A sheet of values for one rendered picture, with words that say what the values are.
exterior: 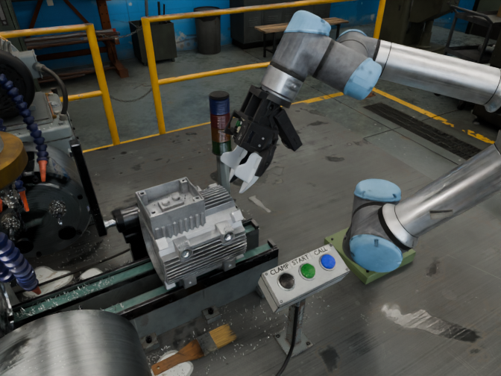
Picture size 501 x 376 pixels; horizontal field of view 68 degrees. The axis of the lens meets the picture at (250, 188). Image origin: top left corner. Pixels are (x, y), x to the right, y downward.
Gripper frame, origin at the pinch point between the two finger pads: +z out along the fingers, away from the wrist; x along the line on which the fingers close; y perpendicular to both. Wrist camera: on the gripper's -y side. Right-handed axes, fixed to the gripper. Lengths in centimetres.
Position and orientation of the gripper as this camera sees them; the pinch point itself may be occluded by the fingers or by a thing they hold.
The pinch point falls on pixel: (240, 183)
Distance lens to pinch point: 80.6
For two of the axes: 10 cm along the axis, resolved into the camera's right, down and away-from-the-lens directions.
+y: -7.5, -1.6, -6.4
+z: -4.4, 8.5, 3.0
